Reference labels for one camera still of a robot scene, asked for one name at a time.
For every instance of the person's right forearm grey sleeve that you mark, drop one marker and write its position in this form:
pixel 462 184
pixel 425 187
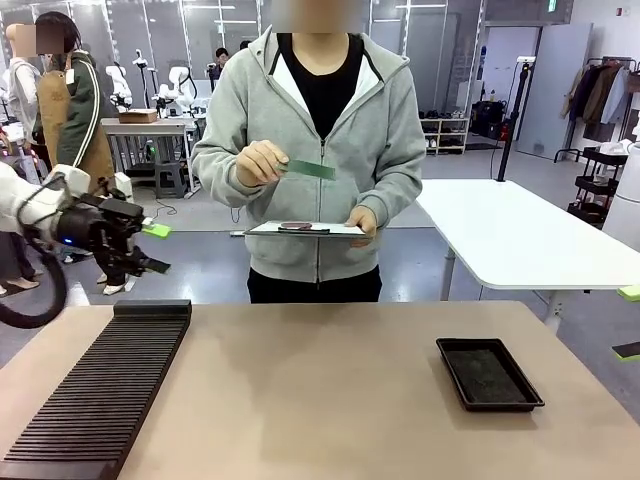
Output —
pixel 215 170

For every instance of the woman in green jacket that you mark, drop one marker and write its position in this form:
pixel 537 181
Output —
pixel 75 115

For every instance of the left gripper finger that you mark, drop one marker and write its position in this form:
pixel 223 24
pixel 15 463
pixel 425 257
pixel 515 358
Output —
pixel 157 230
pixel 135 265

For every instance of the grey plastic stool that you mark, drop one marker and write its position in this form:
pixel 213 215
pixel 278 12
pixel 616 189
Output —
pixel 169 180

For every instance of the cardboard box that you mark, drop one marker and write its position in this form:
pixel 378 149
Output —
pixel 137 116

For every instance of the black slotted PCB rack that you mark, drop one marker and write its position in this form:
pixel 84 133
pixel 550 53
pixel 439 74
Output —
pixel 95 400

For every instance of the person's right hand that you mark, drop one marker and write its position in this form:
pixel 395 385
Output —
pixel 257 165

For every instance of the green PCB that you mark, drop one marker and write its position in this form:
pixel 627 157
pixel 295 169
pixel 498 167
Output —
pixel 312 169

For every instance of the grey workbench table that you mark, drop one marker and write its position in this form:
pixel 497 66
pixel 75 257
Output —
pixel 150 130

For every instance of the person's left hand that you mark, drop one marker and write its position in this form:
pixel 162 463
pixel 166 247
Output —
pixel 364 225

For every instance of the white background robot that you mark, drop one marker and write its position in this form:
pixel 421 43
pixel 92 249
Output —
pixel 180 90
pixel 120 85

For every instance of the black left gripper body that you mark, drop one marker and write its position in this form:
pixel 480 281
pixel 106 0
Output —
pixel 95 222

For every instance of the black utility cart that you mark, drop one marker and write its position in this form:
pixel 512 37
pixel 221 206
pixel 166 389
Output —
pixel 597 185

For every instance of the black pole stand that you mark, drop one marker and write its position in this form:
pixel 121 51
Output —
pixel 510 125

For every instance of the person's left forearm grey sleeve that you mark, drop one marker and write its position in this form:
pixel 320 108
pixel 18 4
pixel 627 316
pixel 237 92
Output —
pixel 395 185

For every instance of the wooden shoe rack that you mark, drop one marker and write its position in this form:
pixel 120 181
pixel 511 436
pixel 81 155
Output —
pixel 445 132

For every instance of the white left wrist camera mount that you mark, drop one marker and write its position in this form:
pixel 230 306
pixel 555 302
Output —
pixel 70 180

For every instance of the coat rack with clothes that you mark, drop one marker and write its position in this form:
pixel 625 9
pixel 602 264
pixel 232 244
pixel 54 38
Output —
pixel 600 95

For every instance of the distant person in black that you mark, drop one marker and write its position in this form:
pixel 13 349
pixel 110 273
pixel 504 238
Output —
pixel 221 62

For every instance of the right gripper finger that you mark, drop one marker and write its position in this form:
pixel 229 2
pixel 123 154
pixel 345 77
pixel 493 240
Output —
pixel 631 292
pixel 629 351

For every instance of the black plastic tray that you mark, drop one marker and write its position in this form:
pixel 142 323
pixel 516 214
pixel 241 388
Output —
pixel 487 375

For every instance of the white table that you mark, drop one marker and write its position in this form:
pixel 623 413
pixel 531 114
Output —
pixel 525 235

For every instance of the person in grey hoodie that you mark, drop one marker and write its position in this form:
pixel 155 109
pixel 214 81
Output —
pixel 320 150

